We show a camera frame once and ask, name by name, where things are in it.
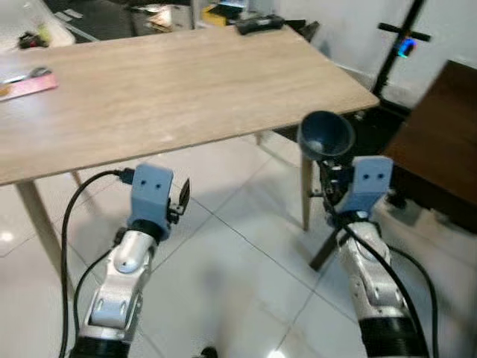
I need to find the dark blue bowl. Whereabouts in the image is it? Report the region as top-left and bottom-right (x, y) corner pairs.
(297, 110), (357, 162)

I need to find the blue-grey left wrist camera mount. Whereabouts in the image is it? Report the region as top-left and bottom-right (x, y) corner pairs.
(127, 163), (175, 229)

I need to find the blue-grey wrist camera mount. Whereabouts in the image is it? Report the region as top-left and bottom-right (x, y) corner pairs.
(339, 155), (395, 218)
(127, 163), (175, 229)

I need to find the black oblong device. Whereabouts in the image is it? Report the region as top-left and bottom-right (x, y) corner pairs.
(236, 14), (286, 37)

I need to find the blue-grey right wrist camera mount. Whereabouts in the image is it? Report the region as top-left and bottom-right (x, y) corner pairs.
(339, 155), (395, 218)

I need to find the black chair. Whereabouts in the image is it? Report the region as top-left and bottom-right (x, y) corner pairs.
(286, 20), (322, 43)

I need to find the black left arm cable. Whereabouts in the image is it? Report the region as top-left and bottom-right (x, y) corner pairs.
(58, 168), (136, 358)

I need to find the small black caster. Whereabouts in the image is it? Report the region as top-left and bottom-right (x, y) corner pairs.
(387, 192), (407, 210)

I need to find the dark floor mat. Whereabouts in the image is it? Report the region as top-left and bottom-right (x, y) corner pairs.
(43, 0), (196, 43)

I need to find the pink flat box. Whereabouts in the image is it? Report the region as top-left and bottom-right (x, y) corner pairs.
(0, 69), (60, 102)

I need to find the light wooden table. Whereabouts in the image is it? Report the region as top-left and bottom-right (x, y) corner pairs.
(0, 26), (381, 278)

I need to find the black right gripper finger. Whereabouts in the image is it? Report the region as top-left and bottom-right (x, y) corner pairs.
(320, 158), (353, 182)

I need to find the yellow box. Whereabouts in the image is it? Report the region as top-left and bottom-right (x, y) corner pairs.
(200, 4), (229, 28)

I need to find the black tripod stand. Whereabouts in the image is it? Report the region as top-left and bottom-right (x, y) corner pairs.
(371, 0), (432, 101)

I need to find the blue glowing device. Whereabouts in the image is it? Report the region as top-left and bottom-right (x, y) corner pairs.
(397, 37), (416, 60)

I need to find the white plastic bag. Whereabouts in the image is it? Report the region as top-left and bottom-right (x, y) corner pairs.
(0, 0), (75, 50)

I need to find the dark brown wooden table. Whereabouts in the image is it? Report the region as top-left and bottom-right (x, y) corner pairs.
(309, 60), (477, 271)

